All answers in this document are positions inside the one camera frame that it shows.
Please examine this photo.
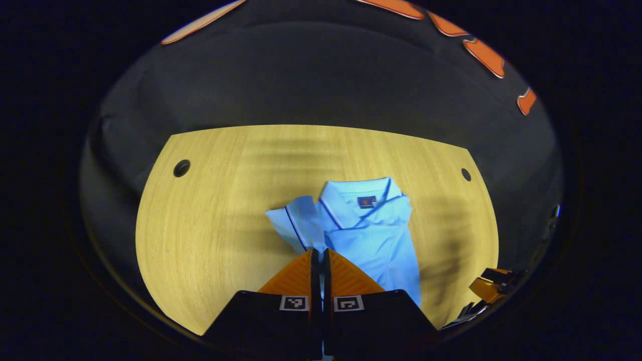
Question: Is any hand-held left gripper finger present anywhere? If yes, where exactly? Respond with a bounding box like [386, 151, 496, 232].
[201, 248, 322, 359]
[322, 248, 440, 359]

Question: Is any light blue T-shirt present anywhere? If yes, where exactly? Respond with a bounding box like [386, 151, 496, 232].
[265, 176, 423, 309]

